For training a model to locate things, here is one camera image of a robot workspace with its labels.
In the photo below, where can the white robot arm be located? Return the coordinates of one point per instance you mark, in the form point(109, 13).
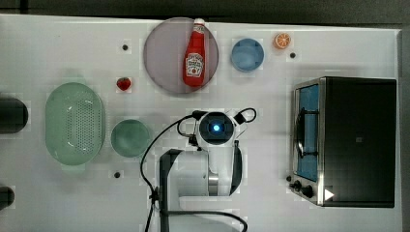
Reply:
point(213, 168)

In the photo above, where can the green mug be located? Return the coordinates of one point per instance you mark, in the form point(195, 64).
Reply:
point(130, 138)

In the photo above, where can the red plush ketchup bottle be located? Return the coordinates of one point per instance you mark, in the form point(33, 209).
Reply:
point(194, 59)

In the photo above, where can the blue bowl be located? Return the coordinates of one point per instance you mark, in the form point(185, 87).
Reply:
point(247, 55)

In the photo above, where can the grey round plate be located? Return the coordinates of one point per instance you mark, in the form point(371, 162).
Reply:
point(165, 48)

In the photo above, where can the red toy strawberry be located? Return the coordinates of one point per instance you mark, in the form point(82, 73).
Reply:
point(124, 83)

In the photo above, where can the toy orange slice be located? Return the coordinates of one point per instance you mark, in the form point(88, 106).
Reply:
point(282, 40)

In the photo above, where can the black toaster oven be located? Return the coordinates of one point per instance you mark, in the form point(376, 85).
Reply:
point(344, 142)

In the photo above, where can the black cylinder at table edge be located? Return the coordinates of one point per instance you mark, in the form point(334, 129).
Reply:
point(13, 115)

